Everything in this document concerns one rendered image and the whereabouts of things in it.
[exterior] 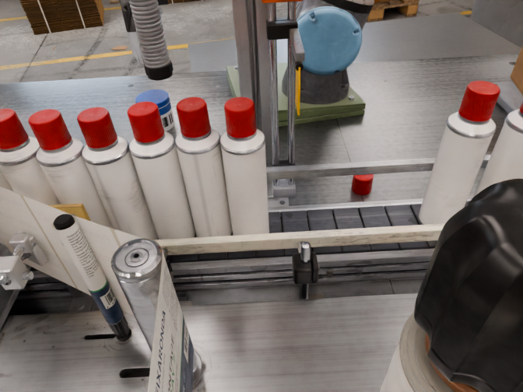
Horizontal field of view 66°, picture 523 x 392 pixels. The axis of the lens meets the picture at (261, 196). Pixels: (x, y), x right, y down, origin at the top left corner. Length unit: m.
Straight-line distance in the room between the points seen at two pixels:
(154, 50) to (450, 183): 0.39
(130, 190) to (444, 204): 0.39
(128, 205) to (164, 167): 0.07
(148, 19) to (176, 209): 0.22
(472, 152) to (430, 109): 0.47
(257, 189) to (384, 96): 0.59
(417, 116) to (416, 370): 0.74
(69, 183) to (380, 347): 0.39
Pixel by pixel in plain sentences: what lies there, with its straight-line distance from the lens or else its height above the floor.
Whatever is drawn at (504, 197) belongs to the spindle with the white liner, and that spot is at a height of 1.18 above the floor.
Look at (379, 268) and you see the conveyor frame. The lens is 0.57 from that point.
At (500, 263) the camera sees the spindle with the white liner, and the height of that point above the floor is 1.17.
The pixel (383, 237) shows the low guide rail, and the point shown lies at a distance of 0.54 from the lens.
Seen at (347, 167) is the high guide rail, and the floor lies 0.96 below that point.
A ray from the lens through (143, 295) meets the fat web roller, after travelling 0.32.
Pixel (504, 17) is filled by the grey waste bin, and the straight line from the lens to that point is 3.04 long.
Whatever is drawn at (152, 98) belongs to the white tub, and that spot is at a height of 0.90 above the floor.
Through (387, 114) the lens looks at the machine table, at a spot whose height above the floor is 0.83.
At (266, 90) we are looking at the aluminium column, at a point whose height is 1.03.
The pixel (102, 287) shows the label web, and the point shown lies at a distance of 0.42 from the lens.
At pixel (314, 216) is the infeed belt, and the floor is 0.88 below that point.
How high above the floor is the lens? 1.30
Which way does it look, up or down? 42 degrees down
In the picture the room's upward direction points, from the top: 4 degrees counter-clockwise
